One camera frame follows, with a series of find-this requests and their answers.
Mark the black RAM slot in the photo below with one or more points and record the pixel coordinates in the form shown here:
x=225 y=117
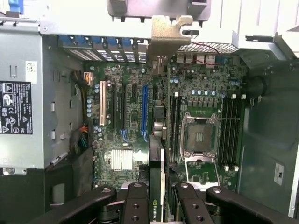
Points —
x=178 y=121
x=237 y=130
x=228 y=130
x=232 y=130
x=173 y=121
x=224 y=130

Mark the white expansion slot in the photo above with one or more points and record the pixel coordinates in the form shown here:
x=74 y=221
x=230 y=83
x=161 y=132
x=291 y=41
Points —
x=102 y=102

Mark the CPU socket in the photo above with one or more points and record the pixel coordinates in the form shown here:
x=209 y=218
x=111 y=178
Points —
x=198 y=137

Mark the blue case latch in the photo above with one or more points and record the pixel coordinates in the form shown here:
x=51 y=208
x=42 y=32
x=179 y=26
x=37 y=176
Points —
x=16 y=7

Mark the silver chipset heatsink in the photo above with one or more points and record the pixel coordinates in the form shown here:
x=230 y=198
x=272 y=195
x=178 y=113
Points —
x=121 y=159

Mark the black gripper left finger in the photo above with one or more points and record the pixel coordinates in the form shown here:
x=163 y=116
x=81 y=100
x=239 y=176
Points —
x=135 y=205

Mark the long black expansion slot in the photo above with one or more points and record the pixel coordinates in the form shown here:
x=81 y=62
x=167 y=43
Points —
x=113 y=105
x=124 y=105

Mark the grey power supply unit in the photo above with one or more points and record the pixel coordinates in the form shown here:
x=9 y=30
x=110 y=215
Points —
x=21 y=58

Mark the green motherboard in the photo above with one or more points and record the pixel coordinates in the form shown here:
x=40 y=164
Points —
x=130 y=112

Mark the blue expansion slot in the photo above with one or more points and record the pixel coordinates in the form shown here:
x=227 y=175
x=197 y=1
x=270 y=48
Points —
x=144 y=107

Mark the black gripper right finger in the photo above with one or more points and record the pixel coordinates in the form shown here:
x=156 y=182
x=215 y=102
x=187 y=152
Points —
x=194 y=210

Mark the short black expansion slot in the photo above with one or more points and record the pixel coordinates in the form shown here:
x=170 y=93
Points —
x=135 y=91

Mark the metal socket cover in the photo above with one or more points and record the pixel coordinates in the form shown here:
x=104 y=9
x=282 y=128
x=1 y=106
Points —
x=201 y=160

